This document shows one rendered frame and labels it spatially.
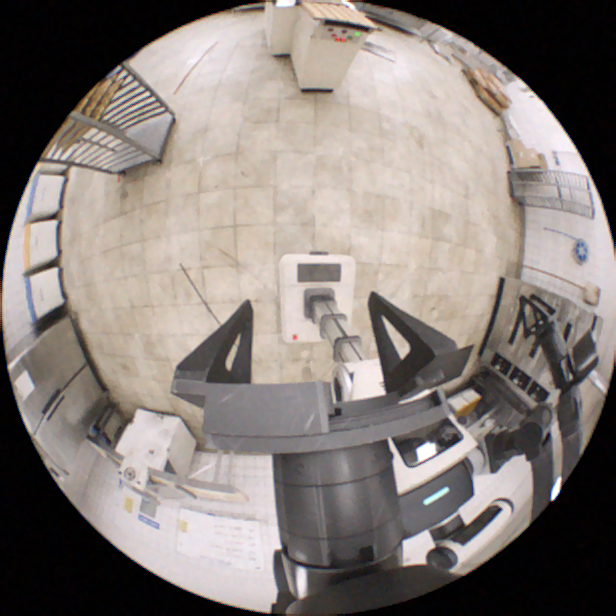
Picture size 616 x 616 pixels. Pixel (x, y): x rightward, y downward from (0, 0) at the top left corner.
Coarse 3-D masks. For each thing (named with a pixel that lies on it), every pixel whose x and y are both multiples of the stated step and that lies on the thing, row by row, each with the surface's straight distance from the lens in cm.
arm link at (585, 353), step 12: (588, 336) 45; (576, 348) 45; (588, 348) 45; (576, 360) 45; (588, 360) 45; (588, 372) 47; (576, 384) 46; (564, 396) 46; (564, 408) 46; (564, 420) 47
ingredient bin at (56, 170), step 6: (60, 150) 378; (42, 156) 378; (48, 156) 367; (54, 156) 371; (66, 156) 381; (36, 168) 386; (42, 168) 367; (48, 168) 370; (54, 168) 372; (60, 168) 375; (36, 174) 382; (42, 174) 386; (48, 174) 389; (54, 174) 393; (30, 180) 408
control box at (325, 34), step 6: (324, 30) 154; (336, 30) 155; (342, 30) 156; (348, 30) 156; (354, 30) 159; (324, 36) 157; (330, 36) 157; (336, 36) 158; (342, 36) 159; (348, 36) 159; (354, 36) 160; (360, 36) 161; (348, 42) 163; (354, 42) 164
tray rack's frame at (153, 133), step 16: (144, 128) 217; (160, 128) 199; (96, 144) 217; (128, 144) 221; (144, 144) 201; (160, 144) 186; (48, 160) 189; (64, 160) 194; (128, 160) 208; (144, 160) 190
